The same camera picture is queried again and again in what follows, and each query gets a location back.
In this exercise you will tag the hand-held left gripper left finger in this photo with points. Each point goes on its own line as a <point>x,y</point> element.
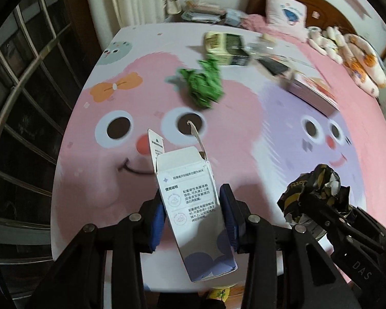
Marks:
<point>157,227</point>

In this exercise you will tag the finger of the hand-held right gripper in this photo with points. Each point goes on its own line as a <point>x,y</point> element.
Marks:
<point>363,219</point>
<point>337,223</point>

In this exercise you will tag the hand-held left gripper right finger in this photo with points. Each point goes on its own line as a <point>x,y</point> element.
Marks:
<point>230,220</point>

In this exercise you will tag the small white box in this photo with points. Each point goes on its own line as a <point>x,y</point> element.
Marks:
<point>193,219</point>

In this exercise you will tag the black yellow wrapper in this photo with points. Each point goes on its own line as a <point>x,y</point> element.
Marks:
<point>315,183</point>

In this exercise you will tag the pink carton box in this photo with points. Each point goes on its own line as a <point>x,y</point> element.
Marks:
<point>308,93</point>

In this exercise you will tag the green wrapper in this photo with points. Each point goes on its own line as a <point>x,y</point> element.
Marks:
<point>202,87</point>

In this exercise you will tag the dark packet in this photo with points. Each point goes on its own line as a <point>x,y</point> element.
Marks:
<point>276,66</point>

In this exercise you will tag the green white carton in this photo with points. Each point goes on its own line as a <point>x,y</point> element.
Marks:
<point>225,46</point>

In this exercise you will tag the clear plastic bag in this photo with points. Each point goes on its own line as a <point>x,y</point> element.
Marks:
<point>260,48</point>

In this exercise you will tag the cartoon printed tablecloth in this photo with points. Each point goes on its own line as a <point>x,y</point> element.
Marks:
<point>115,183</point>

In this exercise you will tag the yellow knitted slipper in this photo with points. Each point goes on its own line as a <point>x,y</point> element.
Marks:
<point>218,294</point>

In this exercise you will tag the rolled bear print quilt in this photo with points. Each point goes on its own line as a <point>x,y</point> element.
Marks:
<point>363,64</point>

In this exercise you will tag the window with metal grille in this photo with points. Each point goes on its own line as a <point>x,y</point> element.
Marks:
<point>29,103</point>

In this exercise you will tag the white pink plush toy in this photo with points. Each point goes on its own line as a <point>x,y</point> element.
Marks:
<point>315,37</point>

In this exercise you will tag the pale blue pouch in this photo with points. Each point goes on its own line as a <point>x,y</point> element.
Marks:
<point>236,17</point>

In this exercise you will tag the white pillow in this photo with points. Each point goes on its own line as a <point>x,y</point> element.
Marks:
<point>283,16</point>

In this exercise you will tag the stack of books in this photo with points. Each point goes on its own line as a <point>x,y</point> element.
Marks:
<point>202,9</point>

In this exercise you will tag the wooden headboard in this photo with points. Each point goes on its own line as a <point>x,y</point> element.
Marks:
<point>257,3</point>

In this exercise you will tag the white handbag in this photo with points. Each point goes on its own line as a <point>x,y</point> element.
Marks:
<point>173,4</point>

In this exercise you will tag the cream curtain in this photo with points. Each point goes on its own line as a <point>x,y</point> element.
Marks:
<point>128,0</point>

